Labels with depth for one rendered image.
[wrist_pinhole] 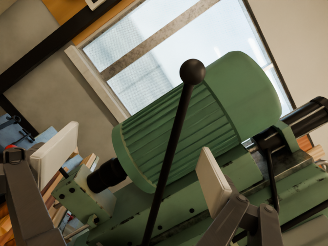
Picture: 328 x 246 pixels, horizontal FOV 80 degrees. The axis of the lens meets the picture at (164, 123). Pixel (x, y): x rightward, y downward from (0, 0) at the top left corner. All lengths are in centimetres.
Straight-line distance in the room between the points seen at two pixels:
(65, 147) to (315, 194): 45
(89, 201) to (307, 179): 46
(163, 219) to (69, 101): 156
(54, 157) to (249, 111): 30
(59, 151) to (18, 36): 188
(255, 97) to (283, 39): 161
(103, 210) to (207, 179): 38
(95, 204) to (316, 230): 46
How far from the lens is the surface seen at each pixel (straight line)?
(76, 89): 185
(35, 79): 200
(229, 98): 36
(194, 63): 26
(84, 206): 53
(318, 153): 229
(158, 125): 37
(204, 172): 20
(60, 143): 18
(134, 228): 51
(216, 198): 17
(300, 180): 48
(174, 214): 48
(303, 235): 52
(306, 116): 52
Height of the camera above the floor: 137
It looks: 9 degrees down
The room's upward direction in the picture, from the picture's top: 58 degrees clockwise
